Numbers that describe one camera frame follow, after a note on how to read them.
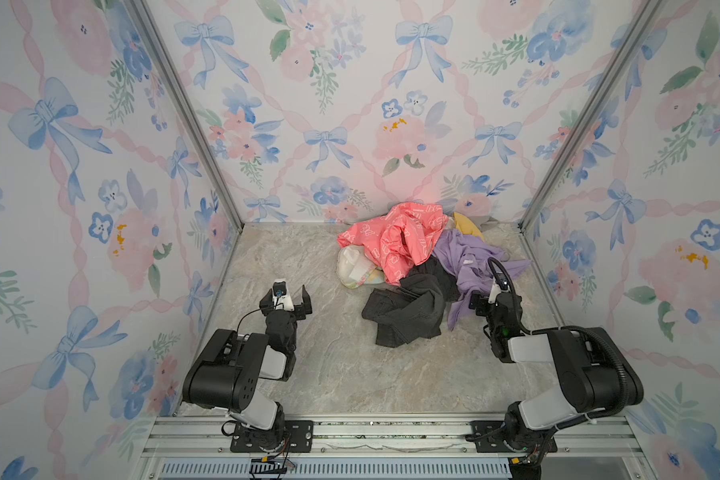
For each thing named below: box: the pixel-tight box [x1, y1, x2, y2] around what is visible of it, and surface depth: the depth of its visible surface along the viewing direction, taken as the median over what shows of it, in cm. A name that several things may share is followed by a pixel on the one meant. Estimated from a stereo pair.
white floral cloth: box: [336, 245, 385, 289], surface depth 103 cm
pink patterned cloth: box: [337, 202, 449, 286], surface depth 98 cm
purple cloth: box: [433, 229, 532, 331], surface depth 99 cm
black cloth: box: [361, 255, 460, 348], surface depth 89 cm
